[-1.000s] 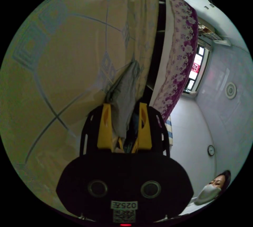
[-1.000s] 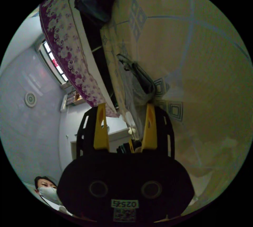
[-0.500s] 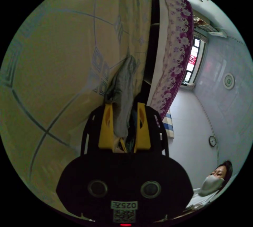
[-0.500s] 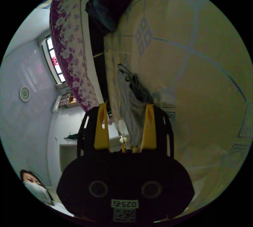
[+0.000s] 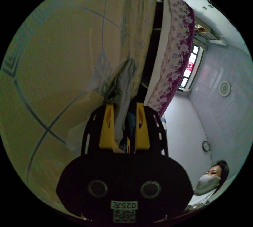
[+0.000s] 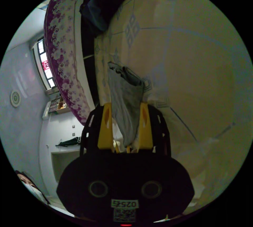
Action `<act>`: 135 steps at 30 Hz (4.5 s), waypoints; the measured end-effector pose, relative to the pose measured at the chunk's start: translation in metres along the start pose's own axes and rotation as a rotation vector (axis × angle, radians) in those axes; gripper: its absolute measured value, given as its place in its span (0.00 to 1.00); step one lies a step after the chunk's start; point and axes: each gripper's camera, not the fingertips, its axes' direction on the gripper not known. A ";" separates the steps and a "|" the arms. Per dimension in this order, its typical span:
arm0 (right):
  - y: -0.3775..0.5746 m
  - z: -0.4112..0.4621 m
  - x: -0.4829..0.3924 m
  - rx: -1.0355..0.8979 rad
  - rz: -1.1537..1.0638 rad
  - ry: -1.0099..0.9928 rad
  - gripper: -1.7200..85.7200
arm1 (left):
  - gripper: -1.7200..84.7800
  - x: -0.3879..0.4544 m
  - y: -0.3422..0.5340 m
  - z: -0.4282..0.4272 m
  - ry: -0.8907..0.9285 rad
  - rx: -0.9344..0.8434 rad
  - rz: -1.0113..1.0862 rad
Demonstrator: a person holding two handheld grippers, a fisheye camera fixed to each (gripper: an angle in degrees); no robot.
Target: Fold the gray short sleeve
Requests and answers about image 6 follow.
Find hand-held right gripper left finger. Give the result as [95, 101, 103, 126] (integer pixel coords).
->
[98, 102, 114, 150]

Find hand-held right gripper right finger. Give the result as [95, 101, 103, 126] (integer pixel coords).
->
[137, 102, 154, 150]

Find gray short sleeve shirt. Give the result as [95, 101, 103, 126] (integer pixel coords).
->
[107, 62, 146, 147]

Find dark green umbrella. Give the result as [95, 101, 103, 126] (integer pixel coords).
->
[55, 136, 82, 147]

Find bed with patterned woven mat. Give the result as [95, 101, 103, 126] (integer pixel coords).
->
[94, 0, 252, 218]

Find purple floral curtain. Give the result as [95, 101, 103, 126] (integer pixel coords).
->
[43, 0, 94, 126]

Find window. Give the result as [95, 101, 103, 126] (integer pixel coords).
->
[31, 37, 58, 93]

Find person's body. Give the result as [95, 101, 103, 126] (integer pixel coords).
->
[15, 170, 51, 205]

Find round ceiling lamp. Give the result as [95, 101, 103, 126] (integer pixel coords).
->
[10, 90, 22, 108]

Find pile of clothes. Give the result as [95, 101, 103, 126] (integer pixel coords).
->
[79, 0, 135, 38]

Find wall shelf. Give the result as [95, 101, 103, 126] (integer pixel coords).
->
[48, 96, 71, 114]

